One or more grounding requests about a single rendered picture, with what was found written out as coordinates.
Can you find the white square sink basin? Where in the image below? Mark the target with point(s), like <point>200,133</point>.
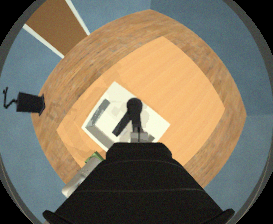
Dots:
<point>105,116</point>

